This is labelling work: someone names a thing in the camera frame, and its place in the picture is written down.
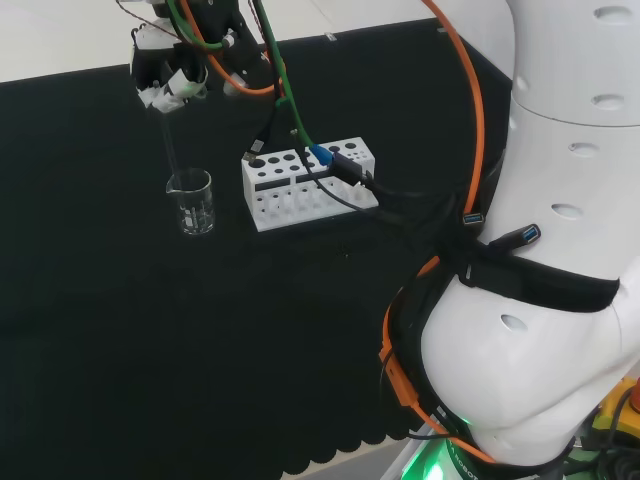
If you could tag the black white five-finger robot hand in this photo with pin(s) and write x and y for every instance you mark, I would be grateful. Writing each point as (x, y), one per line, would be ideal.
(187, 70)

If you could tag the clear glass rod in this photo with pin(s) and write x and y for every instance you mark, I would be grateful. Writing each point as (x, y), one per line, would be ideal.
(168, 142)

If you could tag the white test tube rack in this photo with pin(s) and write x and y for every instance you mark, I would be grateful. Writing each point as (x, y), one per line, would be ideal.
(280, 170)

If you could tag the clear glass graduated beaker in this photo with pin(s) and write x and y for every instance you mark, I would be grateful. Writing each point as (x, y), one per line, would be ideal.
(196, 215)

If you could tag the clear cloth clip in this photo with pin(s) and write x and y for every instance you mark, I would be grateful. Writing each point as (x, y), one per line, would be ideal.
(330, 36)

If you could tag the black bench cloth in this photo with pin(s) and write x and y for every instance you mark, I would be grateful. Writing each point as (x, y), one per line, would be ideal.
(150, 325)

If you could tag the black USB socket blue insert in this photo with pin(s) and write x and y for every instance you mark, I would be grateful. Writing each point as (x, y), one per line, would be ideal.
(525, 235)
(474, 218)

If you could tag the yellow stop button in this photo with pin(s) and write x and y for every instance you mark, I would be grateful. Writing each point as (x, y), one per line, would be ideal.
(612, 410)

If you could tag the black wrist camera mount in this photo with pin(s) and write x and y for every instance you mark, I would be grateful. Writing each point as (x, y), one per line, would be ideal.
(245, 45)

